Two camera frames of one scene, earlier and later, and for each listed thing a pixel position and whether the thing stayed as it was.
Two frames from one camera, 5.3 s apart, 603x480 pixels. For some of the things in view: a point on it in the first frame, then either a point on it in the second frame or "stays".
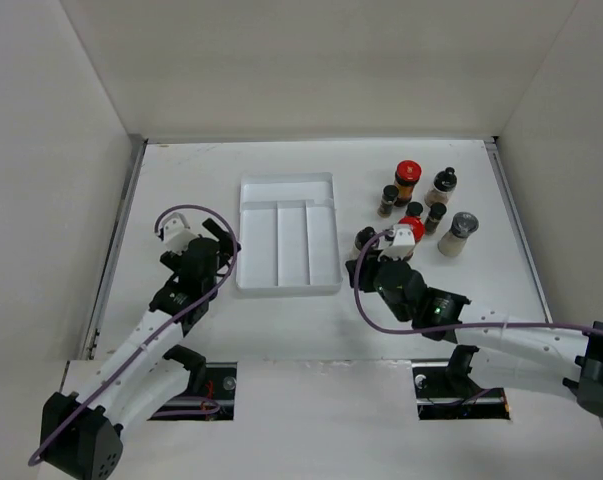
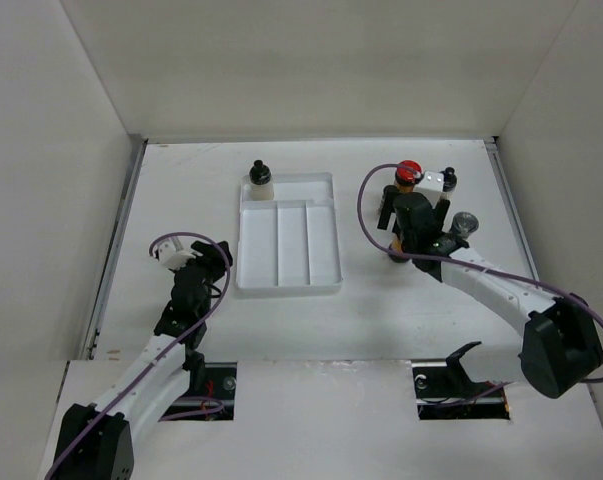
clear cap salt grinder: (453, 241) stays
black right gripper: (369, 264) → (440, 213)
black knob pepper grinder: (443, 184) stays
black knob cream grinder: (360, 239) → (260, 176)
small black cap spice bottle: (390, 193) stays
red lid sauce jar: (407, 174) stays
